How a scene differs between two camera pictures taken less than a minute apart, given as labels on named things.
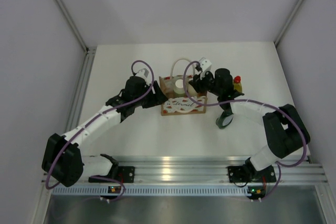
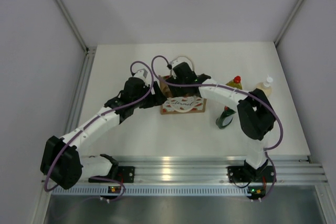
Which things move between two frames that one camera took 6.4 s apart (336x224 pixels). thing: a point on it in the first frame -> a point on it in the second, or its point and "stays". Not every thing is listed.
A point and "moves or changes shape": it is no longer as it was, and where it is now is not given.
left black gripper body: (150, 99) stays
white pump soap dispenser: (191, 92) moves or changes shape
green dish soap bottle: (224, 119) stays
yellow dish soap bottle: (237, 85) stays
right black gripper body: (207, 83) -> (181, 90)
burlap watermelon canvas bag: (182, 99) stays
